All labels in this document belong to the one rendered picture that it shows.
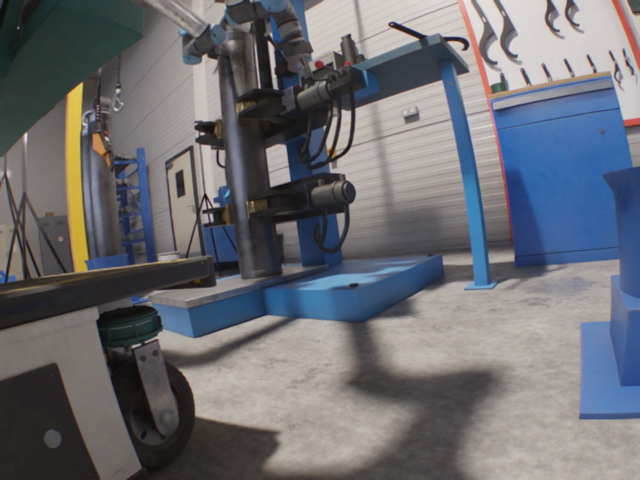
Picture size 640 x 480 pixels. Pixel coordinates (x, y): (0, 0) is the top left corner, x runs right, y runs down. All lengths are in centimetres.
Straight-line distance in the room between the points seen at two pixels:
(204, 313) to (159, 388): 86
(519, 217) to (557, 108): 62
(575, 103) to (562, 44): 142
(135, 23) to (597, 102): 190
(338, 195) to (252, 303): 59
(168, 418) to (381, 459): 32
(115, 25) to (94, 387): 46
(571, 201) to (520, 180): 30
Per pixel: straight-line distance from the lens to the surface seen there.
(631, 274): 70
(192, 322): 136
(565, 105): 198
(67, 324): 38
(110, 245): 270
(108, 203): 273
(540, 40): 337
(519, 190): 194
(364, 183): 369
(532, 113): 198
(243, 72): 189
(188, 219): 643
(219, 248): 436
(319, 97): 160
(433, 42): 151
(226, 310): 144
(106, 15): 55
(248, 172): 171
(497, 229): 318
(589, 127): 196
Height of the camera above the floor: 34
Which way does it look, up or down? 2 degrees down
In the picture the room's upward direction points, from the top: 8 degrees counter-clockwise
